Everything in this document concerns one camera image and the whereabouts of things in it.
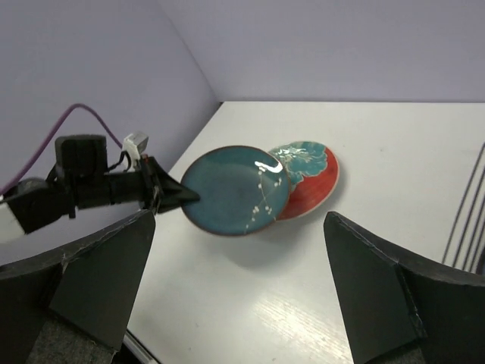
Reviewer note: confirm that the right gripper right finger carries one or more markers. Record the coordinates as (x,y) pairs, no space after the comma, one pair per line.
(400,307)

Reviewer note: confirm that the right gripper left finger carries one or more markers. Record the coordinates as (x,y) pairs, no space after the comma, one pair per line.
(72,304)

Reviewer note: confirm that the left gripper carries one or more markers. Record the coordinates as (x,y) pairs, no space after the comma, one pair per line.
(160,189)

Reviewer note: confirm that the dark teal blossom plate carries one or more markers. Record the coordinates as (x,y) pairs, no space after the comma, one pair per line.
(242,190)

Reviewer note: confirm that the red plate with teal flower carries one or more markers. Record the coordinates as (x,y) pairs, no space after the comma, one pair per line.
(314,172)

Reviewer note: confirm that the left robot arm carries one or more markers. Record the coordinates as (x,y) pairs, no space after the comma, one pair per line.
(82,179)

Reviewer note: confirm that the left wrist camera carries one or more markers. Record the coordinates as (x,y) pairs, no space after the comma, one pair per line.
(135,144)

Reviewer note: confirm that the wire dish rack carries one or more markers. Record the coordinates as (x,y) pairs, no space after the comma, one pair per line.
(464,249)

